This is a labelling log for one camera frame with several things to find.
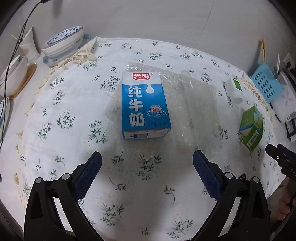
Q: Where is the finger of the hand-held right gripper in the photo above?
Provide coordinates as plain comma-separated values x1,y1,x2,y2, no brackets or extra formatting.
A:
277,143,296,159
265,144,287,164

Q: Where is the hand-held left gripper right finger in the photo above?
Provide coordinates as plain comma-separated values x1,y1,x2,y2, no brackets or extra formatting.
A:
193,150,271,241

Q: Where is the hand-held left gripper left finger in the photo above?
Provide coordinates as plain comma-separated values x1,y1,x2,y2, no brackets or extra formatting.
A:
24,151,104,241

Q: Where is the small green carton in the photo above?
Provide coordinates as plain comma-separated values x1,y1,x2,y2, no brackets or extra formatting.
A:
239,105,264,152

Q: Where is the clear bubble wrap sheet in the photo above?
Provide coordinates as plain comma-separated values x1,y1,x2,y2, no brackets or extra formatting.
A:
107,61,225,158

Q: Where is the white bottle green label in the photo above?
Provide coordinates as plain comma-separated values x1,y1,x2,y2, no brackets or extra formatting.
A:
225,77,243,105

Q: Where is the blue milk carton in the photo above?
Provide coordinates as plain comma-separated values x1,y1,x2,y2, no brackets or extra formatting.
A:
121,71,173,140

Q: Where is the person's right hand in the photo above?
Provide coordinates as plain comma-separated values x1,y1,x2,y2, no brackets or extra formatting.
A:
277,178,296,221

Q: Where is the white floral tablecloth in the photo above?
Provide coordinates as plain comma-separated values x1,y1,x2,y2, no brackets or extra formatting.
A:
14,36,289,241

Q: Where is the white rice cooker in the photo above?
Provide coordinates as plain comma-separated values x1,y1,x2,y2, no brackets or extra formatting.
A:
269,70,296,123

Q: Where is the blue plastic basket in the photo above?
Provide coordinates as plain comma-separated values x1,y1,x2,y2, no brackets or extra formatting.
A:
250,62,284,104

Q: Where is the blue striped plate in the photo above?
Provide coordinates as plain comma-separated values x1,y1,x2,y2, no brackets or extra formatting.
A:
0,97,12,142

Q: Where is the wooden coaster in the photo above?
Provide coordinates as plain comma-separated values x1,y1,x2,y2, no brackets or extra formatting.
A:
8,64,37,100

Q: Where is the white bowl blue rim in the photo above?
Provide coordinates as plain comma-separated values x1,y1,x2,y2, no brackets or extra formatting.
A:
41,35,84,60

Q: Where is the white paper cup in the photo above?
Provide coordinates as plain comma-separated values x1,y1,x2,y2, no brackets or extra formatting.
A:
19,25,40,64

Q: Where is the blue patterned bowl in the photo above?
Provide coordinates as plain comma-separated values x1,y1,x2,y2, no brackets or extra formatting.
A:
46,26,84,48

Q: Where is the white wall socket with plug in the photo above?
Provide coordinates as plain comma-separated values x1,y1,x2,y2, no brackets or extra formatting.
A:
283,53,296,70

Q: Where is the black cable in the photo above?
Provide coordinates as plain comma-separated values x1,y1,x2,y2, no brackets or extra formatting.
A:
0,0,50,151

